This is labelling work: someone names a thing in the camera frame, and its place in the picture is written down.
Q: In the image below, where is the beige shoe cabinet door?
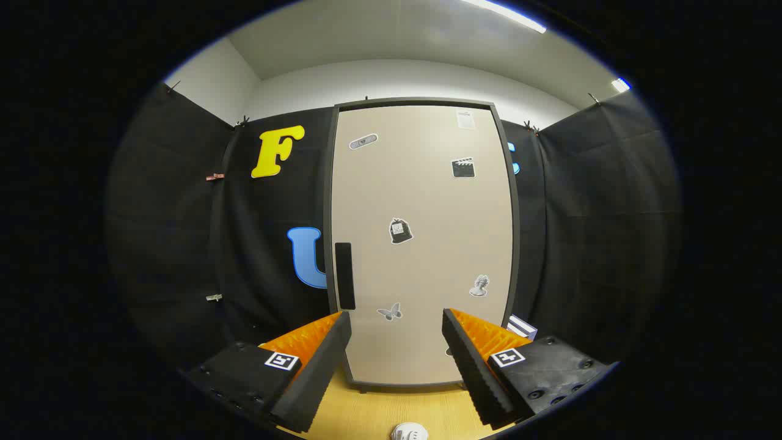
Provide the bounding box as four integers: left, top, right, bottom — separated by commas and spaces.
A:
331, 105, 514, 387

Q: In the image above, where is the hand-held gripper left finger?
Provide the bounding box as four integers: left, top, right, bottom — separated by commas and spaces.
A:
183, 310, 353, 435

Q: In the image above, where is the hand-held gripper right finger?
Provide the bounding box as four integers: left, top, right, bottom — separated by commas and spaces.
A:
441, 308, 618, 430

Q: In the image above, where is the grey shoe cabinet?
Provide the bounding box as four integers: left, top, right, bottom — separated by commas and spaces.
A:
324, 98, 521, 393

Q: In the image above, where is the white book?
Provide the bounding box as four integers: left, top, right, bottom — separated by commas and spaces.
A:
507, 314, 538, 341

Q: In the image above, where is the long ceiling light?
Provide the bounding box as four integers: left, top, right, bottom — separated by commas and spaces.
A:
461, 0, 547, 34

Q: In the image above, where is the black door handle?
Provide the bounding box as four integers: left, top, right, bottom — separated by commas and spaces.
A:
335, 243, 356, 310

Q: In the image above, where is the black backdrop cloth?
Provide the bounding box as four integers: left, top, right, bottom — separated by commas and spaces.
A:
104, 82, 682, 373

